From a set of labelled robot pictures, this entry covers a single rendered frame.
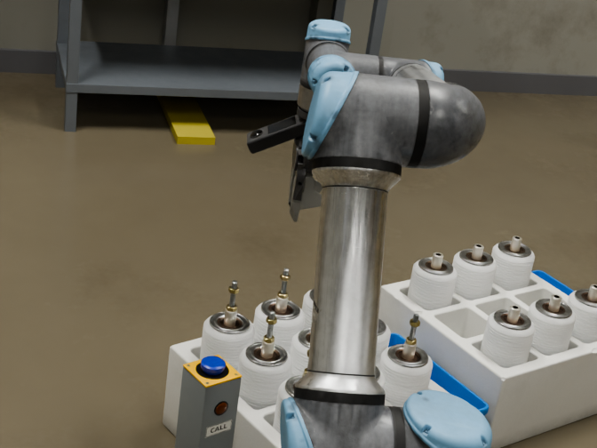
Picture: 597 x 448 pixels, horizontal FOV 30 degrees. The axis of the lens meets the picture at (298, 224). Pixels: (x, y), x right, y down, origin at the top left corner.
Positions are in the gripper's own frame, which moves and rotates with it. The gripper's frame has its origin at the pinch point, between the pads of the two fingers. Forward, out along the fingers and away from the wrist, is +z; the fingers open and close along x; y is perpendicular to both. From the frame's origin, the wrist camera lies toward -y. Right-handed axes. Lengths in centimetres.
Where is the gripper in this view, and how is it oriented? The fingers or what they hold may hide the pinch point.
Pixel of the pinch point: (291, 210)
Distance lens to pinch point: 204.1
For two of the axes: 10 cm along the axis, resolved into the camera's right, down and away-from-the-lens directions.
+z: -1.3, 8.9, 4.3
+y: 9.9, 0.9, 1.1
